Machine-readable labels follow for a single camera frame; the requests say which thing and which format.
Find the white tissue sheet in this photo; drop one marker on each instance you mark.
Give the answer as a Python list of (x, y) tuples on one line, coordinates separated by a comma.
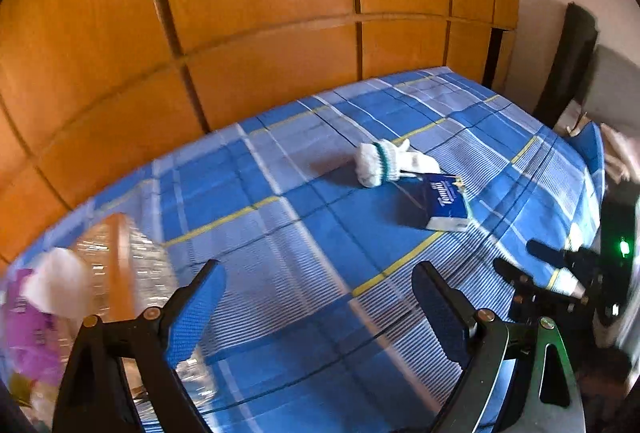
[(60, 285)]

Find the blue white tissue pack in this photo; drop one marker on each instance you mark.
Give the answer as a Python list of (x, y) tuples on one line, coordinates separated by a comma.
[(446, 207)]

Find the wooden wardrobe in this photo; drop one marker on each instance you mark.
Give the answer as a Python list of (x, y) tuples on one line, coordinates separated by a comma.
[(93, 89)]

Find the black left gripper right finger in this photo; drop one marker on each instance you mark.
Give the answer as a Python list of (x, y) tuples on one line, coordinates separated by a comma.
[(543, 394)]

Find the silver ornate tissue box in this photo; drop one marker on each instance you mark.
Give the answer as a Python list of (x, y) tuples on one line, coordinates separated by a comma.
[(131, 272)]

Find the dark headboard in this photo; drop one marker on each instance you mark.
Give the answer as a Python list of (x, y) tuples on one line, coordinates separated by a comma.
[(571, 61)]

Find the blue plaid bed sheet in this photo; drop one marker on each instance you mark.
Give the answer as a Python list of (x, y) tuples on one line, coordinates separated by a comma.
[(318, 329)]

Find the purple tissue box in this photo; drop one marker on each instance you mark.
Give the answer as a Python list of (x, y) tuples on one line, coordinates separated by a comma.
[(29, 338)]

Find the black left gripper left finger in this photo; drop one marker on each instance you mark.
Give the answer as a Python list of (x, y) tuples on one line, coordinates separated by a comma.
[(94, 395)]

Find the white socks teal stripe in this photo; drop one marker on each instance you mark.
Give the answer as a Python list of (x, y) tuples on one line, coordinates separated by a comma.
[(382, 161)]

